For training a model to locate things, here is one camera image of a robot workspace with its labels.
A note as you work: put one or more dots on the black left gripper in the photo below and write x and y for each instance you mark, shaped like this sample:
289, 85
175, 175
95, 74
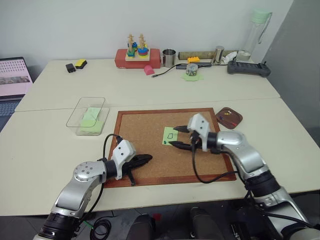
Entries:
130, 163

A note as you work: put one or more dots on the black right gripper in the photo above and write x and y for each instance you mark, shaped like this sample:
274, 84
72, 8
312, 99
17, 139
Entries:
197, 143

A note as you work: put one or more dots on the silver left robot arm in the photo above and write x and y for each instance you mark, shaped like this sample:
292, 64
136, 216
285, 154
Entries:
85, 172

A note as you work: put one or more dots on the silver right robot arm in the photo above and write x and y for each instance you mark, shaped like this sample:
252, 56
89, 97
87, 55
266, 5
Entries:
237, 142

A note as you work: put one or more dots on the green sticky note with drawing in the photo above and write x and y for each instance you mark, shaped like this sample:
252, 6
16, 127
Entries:
167, 133

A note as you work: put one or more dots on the brown square tray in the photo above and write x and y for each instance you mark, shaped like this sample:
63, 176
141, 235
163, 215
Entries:
237, 117

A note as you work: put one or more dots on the plain green sticky note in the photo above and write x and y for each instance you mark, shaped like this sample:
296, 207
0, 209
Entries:
91, 127
93, 113

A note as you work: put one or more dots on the clear jar of pushpins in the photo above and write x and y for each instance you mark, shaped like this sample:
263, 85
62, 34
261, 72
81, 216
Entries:
192, 70

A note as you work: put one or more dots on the clear plastic box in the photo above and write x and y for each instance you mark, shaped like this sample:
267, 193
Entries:
75, 117

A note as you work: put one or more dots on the red rectangular box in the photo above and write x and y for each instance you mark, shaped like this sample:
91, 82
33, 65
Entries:
121, 58

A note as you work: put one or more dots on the wood framed cork board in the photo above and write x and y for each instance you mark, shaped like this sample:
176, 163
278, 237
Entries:
142, 140

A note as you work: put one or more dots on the blue pushpin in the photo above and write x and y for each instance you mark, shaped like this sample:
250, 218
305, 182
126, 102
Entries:
221, 117

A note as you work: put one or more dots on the red pushpin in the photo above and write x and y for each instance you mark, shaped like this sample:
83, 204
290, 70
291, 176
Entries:
233, 123

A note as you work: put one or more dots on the dark rounded shape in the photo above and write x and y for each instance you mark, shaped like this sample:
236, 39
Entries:
202, 223
142, 227

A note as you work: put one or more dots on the black flat hub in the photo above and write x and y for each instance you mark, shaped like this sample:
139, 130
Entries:
181, 66

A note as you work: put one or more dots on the pink half round block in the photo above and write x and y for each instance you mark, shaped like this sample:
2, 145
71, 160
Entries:
149, 70

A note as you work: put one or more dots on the yellow toy brick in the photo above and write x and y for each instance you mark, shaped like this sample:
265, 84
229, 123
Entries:
194, 60

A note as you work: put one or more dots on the stainless steel mug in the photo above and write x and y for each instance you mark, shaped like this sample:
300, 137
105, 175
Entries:
169, 58

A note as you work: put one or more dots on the brown cardboard tube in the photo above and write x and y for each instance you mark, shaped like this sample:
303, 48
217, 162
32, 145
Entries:
195, 53

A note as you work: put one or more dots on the steel cylinder cup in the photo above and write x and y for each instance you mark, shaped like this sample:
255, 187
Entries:
218, 55

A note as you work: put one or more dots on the white crumpled paper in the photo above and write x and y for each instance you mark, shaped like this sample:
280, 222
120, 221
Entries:
228, 57

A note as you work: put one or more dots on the black handheld controller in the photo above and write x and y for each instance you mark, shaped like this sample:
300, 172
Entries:
247, 68

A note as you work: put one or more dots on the small round glass jar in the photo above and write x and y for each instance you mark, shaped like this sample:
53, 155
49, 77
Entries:
243, 55

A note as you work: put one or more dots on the yellow black sponge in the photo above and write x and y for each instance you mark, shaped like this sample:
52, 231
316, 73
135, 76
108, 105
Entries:
81, 63

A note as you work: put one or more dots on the black power adapter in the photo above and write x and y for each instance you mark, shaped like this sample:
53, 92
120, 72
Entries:
70, 68

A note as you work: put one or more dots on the clear bottle with green lid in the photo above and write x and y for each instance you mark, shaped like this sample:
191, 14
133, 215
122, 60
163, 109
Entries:
256, 32

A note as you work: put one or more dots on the open laptop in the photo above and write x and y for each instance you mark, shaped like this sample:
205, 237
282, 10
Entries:
12, 75

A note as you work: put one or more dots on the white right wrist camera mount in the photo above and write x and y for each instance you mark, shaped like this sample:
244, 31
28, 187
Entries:
200, 125

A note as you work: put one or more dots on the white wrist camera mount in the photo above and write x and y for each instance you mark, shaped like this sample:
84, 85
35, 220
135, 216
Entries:
123, 150
200, 125

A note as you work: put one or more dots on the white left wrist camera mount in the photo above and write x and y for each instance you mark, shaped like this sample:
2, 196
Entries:
123, 150

